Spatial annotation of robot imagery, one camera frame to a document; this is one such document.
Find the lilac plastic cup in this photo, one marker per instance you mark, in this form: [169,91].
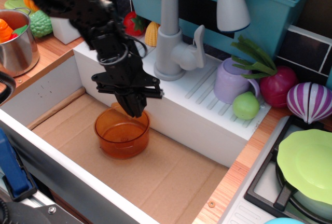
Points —
[230,81]

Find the white salt shaker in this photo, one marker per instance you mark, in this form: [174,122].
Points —
[63,30]

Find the blue clamp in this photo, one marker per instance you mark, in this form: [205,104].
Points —
[18,181]

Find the green toy pear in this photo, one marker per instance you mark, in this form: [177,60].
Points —
[246,106]

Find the red toy strawberry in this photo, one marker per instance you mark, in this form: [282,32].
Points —
[134,24]

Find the white toy sink unit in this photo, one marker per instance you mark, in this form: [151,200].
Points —
[189,114]

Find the light green plastic plate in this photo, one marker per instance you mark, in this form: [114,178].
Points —
[16,4]

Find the lime green plastic plate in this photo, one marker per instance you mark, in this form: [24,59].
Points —
[304,158]

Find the orange translucent plastic pot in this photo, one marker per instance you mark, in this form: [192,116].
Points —
[120,135]

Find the teal plastic bin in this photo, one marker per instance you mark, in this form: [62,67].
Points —
[270,20]

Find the purple white striped toy onion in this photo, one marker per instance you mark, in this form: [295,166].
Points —
[309,101]

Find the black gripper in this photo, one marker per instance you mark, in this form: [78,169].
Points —
[124,75]

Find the orange toy pumpkin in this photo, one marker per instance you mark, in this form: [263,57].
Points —
[31,5]

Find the orange toy carrot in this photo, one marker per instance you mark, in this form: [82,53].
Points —
[5,31]

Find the red toy radish with leaves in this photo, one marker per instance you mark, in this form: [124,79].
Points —
[274,81]

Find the yellow toy corn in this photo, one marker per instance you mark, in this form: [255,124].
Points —
[151,34]

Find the stainless steel pot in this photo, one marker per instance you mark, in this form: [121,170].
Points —
[20,54]

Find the green bumpy toy gourd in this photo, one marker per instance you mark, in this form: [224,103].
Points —
[40,24]

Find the black stove grate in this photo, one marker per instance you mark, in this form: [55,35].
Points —
[268,190]

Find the light blue plastic bowl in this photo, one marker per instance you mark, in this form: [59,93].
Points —
[284,221]

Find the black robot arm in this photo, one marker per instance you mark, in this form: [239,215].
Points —
[101,28]

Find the cardboard sheet in sink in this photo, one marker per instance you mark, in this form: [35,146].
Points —
[168,181]

